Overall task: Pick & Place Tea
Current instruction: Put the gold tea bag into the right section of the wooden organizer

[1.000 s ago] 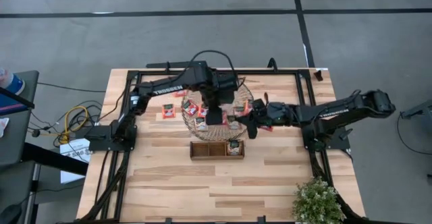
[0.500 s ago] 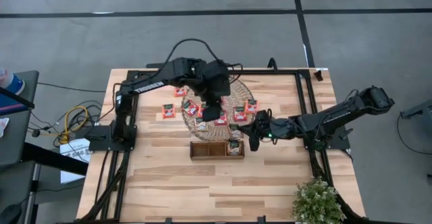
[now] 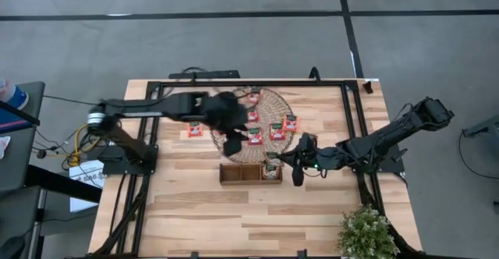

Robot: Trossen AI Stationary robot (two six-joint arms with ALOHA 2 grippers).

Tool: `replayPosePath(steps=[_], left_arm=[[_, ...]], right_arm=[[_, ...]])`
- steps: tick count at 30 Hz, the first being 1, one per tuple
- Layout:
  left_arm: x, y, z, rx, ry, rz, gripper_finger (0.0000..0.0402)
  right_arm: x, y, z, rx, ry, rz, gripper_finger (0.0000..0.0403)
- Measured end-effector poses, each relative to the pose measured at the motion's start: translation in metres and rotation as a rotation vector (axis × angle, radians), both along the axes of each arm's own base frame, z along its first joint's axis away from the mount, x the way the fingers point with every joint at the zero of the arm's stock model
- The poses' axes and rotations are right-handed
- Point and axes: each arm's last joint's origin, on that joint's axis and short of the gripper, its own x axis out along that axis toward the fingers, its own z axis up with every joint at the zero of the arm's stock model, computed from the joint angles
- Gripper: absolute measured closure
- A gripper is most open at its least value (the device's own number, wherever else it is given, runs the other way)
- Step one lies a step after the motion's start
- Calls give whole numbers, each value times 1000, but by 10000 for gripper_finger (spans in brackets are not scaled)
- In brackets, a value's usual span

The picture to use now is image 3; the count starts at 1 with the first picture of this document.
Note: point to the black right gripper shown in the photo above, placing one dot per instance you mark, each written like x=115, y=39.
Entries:
x=312, y=157

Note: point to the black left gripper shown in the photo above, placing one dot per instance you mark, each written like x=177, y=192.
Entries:
x=218, y=111

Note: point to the red strawberry tea packet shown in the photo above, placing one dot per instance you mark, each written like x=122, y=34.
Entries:
x=253, y=116
x=277, y=132
x=255, y=136

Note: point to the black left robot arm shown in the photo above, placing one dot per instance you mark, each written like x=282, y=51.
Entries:
x=156, y=108

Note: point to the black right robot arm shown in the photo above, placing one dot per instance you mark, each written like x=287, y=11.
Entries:
x=390, y=136

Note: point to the orange peach tea packet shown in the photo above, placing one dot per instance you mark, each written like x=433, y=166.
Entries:
x=195, y=130
x=291, y=123
x=254, y=97

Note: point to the wooden compartment tea box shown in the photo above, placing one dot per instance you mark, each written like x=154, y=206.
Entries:
x=234, y=173

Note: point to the round woven straw placemat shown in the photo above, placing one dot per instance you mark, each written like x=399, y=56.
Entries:
x=273, y=107

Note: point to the black power strip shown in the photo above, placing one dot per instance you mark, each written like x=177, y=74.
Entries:
x=210, y=74

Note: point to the small brown clamp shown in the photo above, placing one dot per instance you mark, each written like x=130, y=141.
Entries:
x=367, y=87

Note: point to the potted plant white flowers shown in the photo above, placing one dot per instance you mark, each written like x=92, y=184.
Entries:
x=366, y=231

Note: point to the white paper sheet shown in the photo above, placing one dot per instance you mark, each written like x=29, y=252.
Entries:
x=83, y=171

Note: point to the grey metal stand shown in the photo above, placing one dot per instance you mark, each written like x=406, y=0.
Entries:
x=483, y=126

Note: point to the black support leg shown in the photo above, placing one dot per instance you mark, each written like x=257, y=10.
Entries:
x=58, y=183

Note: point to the grey side table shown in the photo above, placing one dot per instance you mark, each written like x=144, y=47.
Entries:
x=23, y=153

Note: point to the black rod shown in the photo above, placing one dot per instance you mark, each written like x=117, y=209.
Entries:
x=19, y=112

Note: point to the white blue wipes canister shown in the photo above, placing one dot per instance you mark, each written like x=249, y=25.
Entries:
x=13, y=95

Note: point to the small white paper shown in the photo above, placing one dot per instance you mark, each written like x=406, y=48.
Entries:
x=4, y=147

